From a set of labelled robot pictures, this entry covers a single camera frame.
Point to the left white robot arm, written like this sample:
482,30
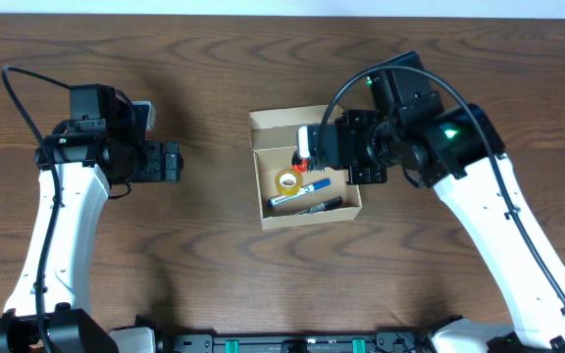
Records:
51,297

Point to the yellow tape roll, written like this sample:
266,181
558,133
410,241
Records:
288,182

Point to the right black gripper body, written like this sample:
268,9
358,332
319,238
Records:
362,147

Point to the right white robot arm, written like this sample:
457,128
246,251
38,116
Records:
480,189

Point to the blue marker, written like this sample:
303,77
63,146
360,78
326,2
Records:
278,200

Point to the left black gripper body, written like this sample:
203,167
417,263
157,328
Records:
170,162

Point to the black mounting rail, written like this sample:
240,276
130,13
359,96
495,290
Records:
386,341

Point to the black white marker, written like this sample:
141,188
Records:
323,206

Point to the open cardboard box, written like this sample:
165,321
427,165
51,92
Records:
273,142

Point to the orange utility knife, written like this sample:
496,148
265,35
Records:
299,164

